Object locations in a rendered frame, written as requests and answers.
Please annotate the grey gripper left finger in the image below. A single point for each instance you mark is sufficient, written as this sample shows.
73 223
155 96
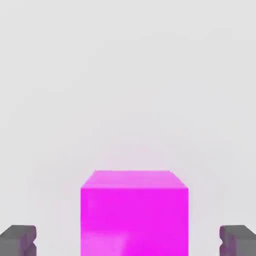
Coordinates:
16 240

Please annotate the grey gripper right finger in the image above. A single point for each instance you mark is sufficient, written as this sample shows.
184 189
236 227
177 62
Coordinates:
240 240

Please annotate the small magenta cube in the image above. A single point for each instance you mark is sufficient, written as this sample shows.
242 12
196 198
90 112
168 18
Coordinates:
134 216

